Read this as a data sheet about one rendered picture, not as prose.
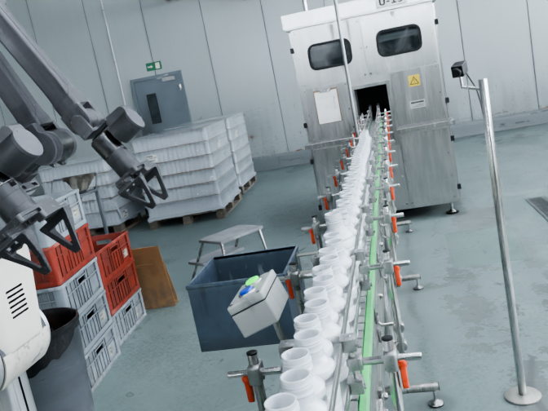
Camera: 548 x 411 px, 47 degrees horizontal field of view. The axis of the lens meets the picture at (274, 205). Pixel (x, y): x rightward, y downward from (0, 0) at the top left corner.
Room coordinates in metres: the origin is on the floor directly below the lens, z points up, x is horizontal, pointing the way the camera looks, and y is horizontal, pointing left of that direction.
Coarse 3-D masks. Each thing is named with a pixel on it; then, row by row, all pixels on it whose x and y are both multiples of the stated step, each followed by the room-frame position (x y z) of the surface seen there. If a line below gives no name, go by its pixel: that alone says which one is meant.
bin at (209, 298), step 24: (216, 264) 2.18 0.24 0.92; (240, 264) 2.16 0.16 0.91; (264, 264) 2.14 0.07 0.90; (288, 264) 1.90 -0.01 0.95; (192, 288) 1.87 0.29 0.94; (216, 288) 1.86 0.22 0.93; (240, 288) 1.85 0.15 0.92; (192, 312) 1.88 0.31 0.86; (216, 312) 1.86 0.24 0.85; (288, 312) 1.82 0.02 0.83; (216, 336) 1.87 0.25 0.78; (240, 336) 1.85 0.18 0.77; (264, 336) 1.84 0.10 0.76; (288, 336) 1.82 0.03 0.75
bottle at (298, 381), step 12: (288, 372) 0.70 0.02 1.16; (300, 372) 0.70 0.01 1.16; (288, 384) 0.68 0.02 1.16; (300, 384) 0.67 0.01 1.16; (312, 384) 0.70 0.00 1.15; (300, 396) 0.67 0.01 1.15; (312, 396) 0.68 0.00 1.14; (300, 408) 0.67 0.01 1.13; (312, 408) 0.67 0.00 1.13; (324, 408) 0.68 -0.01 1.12
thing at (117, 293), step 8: (128, 264) 4.47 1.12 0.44; (120, 272) 4.31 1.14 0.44; (128, 272) 4.47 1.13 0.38; (136, 272) 4.60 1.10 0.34; (112, 280) 4.15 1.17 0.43; (120, 280) 4.62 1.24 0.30; (128, 280) 4.43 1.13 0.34; (136, 280) 4.56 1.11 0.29; (104, 288) 4.03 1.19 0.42; (112, 288) 4.15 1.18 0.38; (120, 288) 4.27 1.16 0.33; (128, 288) 4.40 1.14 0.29; (136, 288) 4.53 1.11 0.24; (112, 296) 4.12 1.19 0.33; (120, 296) 4.24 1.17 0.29; (128, 296) 4.35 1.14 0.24; (112, 304) 4.09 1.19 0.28; (120, 304) 4.19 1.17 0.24; (112, 312) 4.04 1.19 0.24
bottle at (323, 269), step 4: (324, 264) 1.11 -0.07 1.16; (328, 264) 1.10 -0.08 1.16; (312, 268) 1.10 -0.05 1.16; (316, 268) 1.10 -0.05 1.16; (320, 268) 1.11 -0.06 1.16; (324, 268) 1.11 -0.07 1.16; (328, 268) 1.08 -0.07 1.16; (312, 272) 1.09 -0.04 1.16; (316, 272) 1.08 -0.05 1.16; (320, 272) 1.07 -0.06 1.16; (324, 272) 1.07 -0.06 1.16; (328, 272) 1.07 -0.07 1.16; (332, 272) 1.08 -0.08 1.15; (312, 276) 1.09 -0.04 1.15; (336, 284) 1.09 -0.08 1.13; (336, 288) 1.08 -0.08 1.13; (340, 288) 1.09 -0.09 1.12; (340, 292) 1.07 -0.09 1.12
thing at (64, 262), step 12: (84, 228) 3.86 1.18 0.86; (84, 240) 3.82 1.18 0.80; (48, 252) 3.33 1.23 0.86; (60, 252) 3.46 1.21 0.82; (72, 252) 3.60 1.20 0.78; (84, 252) 3.76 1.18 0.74; (60, 264) 3.42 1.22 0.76; (72, 264) 3.55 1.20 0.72; (84, 264) 3.71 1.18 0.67; (36, 276) 3.35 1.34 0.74; (48, 276) 3.33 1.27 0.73; (60, 276) 3.37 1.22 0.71; (36, 288) 3.34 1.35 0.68
